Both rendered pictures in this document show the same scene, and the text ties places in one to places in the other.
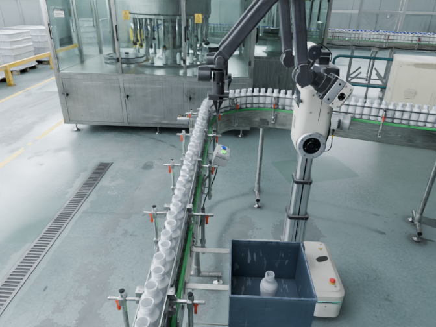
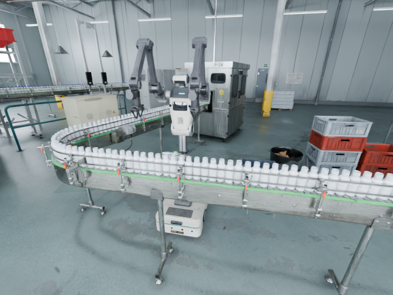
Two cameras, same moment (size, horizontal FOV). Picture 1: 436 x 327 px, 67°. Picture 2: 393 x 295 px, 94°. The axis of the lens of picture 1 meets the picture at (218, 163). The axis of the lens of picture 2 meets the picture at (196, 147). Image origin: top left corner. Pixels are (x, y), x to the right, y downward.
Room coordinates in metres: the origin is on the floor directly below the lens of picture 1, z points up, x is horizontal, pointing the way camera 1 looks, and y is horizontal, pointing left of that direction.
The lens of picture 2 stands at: (1.33, 1.32, 1.71)
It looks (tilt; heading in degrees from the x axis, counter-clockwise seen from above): 22 degrees down; 279
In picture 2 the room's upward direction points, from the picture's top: 1 degrees clockwise
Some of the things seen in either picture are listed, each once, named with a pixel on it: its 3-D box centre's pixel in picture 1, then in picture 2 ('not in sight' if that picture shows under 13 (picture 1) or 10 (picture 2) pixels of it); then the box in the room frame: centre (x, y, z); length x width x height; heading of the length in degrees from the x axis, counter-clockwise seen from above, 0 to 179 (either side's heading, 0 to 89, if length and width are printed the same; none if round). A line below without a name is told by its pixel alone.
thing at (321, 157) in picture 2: not in sight; (331, 152); (-0.40, -1.73, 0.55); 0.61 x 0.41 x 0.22; 5
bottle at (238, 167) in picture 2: (181, 205); (238, 171); (1.21, 0.16, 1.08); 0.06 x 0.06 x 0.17
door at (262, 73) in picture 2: not in sight; (264, 86); (-1.01, -11.72, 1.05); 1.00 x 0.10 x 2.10; 178
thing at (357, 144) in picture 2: not in sight; (335, 139); (-0.41, -1.73, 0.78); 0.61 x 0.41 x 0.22; 5
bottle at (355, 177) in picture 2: not in sight; (352, 182); (0.51, 0.18, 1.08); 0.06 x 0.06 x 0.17
